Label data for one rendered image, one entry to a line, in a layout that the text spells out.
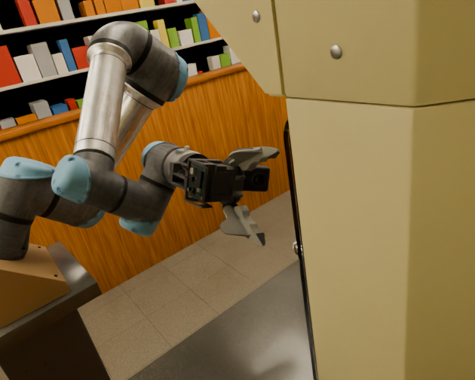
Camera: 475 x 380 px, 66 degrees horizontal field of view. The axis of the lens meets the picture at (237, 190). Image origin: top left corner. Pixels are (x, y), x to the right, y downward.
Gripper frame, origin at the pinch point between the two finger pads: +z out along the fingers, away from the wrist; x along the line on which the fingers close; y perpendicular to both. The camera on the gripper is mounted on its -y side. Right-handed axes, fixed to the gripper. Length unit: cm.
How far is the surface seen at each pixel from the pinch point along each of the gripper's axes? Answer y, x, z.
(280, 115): -176, 12, -180
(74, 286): 13, -36, -51
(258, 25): 18.1, 19.0, 12.8
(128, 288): -55, -110, -172
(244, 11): 18.5, 20.1, 11.2
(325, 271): 9.6, -1.9, 17.6
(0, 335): 29, -43, -48
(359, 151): 14.5, 10.3, 21.9
